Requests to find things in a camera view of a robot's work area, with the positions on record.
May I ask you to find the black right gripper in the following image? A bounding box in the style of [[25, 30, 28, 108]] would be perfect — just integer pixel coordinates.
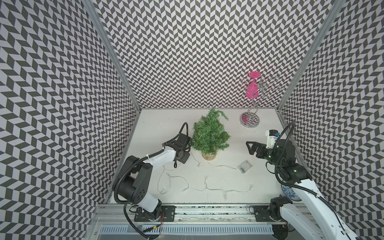
[[245, 141, 283, 168]]

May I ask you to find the clear string light wire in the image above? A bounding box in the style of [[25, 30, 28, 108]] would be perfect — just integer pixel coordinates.
[[156, 149, 255, 200]]

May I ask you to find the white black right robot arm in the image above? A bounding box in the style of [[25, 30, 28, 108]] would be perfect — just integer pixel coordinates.
[[246, 137, 359, 240]]

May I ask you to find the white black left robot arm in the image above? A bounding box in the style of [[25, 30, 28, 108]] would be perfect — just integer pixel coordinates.
[[113, 134, 191, 220]]

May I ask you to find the small green christmas tree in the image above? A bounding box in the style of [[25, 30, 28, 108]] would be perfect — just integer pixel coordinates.
[[192, 108, 231, 161]]

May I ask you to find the clear battery box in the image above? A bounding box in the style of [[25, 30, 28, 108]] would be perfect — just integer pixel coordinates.
[[237, 160, 253, 174]]

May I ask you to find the blue white patterned plate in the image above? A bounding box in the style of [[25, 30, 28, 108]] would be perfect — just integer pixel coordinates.
[[281, 185, 302, 202]]

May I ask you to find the pink plastic wine glass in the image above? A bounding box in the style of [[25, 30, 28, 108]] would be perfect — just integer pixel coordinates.
[[246, 72, 262, 100]]

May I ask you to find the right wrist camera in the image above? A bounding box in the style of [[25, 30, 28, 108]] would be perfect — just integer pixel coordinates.
[[266, 130, 280, 149]]

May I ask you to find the chrome wire glass rack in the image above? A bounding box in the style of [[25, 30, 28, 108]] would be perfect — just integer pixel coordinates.
[[240, 76, 283, 129]]

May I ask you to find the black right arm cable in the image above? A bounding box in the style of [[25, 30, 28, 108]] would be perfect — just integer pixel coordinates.
[[265, 121, 352, 240]]

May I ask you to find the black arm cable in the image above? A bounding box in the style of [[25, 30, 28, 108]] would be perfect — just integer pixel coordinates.
[[265, 121, 352, 240], [112, 122, 190, 240]]

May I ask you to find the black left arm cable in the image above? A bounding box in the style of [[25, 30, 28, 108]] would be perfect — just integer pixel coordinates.
[[112, 122, 190, 240]]

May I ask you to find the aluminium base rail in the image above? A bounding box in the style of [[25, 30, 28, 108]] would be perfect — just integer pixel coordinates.
[[89, 203, 346, 240]]

